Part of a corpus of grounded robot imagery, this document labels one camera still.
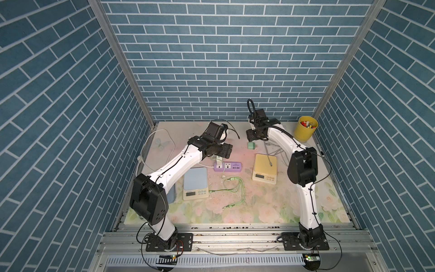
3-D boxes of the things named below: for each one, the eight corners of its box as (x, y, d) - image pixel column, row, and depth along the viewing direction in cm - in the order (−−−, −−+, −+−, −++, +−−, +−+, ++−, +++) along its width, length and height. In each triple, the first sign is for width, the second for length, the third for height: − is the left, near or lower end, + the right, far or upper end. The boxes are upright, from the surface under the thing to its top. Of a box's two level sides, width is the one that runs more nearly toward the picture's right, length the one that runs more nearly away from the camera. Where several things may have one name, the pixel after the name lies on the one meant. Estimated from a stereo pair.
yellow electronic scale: (251, 180, 95) (252, 178, 93) (254, 154, 106) (255, 152, 104) (276, 184, 93) (277, 182, 91) (276, 158, 104) (277, 156, 102)
